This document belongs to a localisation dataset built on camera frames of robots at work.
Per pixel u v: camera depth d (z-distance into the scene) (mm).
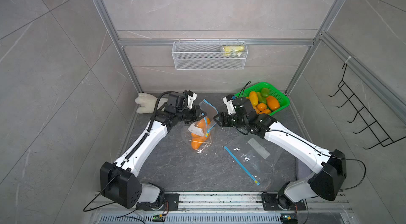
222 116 673
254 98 1042
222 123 660
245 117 566
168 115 556
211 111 819
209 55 1007
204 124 747
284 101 1060
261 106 1009
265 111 1019
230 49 850
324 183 396
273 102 1070
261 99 1100
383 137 589
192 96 709
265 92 1105
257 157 888
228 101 685
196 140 881
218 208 730
